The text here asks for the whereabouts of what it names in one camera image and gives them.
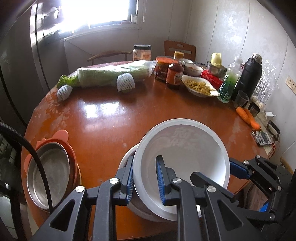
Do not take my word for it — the orange carrot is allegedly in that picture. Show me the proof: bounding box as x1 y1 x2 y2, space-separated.
236 106 250 125
244 108 261 132

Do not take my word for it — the small electronic gadget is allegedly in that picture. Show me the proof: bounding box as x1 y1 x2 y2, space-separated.
251 120 280 147

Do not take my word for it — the small dark metal cup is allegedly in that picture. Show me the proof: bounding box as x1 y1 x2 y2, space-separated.
248 102 260 117

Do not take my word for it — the foam-netted fruit right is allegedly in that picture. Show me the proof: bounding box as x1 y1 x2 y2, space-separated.
116 73 135 92

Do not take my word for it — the foam-netted fruit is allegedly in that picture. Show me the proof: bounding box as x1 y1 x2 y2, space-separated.
116 73 135 92
57 85 73 101

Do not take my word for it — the red tissue box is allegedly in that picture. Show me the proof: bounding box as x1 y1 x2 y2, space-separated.
201 69 223 90

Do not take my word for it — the window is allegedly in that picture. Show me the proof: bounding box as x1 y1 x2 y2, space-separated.
60 1 137 30

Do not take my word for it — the small steel bowl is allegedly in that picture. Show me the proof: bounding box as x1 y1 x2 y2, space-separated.
207 61 227 79

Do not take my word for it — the black-lid plastic jar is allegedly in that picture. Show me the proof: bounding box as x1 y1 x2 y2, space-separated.
132 44 152 61

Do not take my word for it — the steel plate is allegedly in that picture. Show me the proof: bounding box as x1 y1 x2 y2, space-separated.
27 142 70 211

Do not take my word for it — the dark refrigerator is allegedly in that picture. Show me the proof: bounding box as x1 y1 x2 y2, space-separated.
0 0 68 128

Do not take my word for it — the red chili sauce jar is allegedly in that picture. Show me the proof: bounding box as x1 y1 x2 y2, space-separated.
154 56 173 82

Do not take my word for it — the brown sauce bottle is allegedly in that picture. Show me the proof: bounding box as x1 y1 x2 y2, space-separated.
166 51 184 89

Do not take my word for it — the red noodle cup with characters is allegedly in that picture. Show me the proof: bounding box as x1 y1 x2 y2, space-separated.
118 144 139 169

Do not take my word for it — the red noodle cup with barcode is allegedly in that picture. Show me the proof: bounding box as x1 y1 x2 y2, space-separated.
132 118 230 222

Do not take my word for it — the white dish with food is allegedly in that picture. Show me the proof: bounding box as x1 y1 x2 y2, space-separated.
182 75 220 97

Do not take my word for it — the curved wooden chair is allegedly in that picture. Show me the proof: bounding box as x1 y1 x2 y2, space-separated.
87 50 132 65

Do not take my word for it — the foam-netted fruit left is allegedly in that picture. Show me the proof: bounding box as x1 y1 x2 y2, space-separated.
57 85 73 101

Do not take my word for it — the green drink bottle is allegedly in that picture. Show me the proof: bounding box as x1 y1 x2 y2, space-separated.
218 56 243 103

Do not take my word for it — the white ceramic bowl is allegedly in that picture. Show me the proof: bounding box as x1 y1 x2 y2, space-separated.
185 63 203 77

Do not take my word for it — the wall power socket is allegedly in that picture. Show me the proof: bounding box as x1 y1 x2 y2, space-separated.
285 76 296 95

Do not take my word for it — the yellow cup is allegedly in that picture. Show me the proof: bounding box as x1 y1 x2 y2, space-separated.
211 52 222 69

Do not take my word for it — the orange plastic plate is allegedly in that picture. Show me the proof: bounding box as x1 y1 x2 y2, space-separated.
34 130 77 190

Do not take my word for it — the black cable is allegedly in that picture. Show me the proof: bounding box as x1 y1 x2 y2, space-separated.
0 121 54 214

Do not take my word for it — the wrapped napa cabbage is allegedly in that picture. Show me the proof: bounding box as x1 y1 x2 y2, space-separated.
77 60 156 88

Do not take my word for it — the green lettuce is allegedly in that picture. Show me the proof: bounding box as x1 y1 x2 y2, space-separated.
57 75 80 88

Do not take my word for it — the black thermos flask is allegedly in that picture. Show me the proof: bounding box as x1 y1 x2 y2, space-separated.
231 53 262 101

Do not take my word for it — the deep steel bowl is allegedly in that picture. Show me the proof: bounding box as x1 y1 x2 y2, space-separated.
127 198 173 223

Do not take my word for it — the small drinking glass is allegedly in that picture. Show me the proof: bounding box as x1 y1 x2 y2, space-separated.
234 90 249 108

